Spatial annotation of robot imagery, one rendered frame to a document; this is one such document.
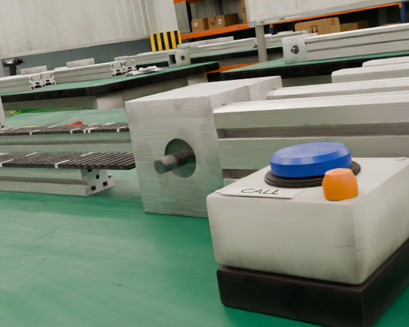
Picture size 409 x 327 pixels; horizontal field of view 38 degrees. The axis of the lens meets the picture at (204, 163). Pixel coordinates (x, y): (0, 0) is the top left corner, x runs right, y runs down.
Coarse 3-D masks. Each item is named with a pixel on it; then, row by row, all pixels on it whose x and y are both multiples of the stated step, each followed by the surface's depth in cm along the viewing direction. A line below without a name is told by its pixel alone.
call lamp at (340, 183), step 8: (328, 176) 25; (336, 176) 25; (344, 176) 25; (352, 176) 25; (328, 184) 25; (336, 184) 25; (344, 184) 25; (352, 184) 25; (328, 192) 25; (336, 192) 25; (344, 192) 25; (352, 192) 25
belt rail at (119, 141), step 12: (108, 132) 83; (120, 132) 82; (0, 144) 102; (12, 144) 100; (24, 144) 98; (36, 144) 96; (48, 144) 94; (60, 144) 92; (72, 144) 89; (84, 144) 87; (96, 144) 86; (108, 144) 84; (120, 144) 83
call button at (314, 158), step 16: (304, 144) 31; (320, 144) 30; (336, 144) 30; (272, 160) 29; (288, 160) 28; (304, 160) 28; (320, 160) 28; (336, 160) 28; (288, 176) 28; (304, 176) 28
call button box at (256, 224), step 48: (240, 192) 29; (288, 192) 27; (384, 192) 27; (240, 240) 29; (288, 240) 27; (336, 240) 25; (384, 240) 27; (240, 288) 29; (288, 288) 28; (336, 288) 26; (384, 288) 27
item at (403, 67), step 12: (372, 60) 64; (384, 60) 61; (396, 60) 61; (408, 60) 60; (336, 72) 57; (348, 72) 56; (360, 72) 55; (372, 72) 55; (384, 72) 54; (396, 72) 53; (408, 72) 53
